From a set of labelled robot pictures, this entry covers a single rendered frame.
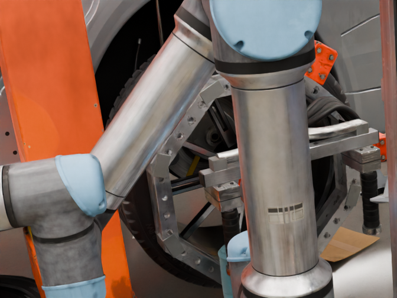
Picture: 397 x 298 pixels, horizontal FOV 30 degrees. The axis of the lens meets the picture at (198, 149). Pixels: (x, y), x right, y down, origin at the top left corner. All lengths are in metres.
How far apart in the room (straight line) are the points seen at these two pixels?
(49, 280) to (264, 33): 0.39
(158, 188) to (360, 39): 0.87
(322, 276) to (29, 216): 0.36
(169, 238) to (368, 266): 1.54
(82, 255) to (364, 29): 1.55
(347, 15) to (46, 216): 1.53
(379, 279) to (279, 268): 2.18
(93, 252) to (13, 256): 2.82
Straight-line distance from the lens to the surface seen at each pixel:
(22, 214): 0.87
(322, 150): 1.64
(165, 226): 1.75
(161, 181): 1.73
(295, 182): 0.87
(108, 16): 1.97
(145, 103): 0.96
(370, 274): 3.11
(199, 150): 1.84
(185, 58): 0.95
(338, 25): 2.24
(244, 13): 0.78
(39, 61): 1.42
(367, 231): 1.74
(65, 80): 1.44
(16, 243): 3.87
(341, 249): 3.29
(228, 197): 1.53
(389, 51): 0.93
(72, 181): 0.86
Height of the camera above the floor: 1.52
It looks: 19 degrees down
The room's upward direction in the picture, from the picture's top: 8 degrees counter-clockwise
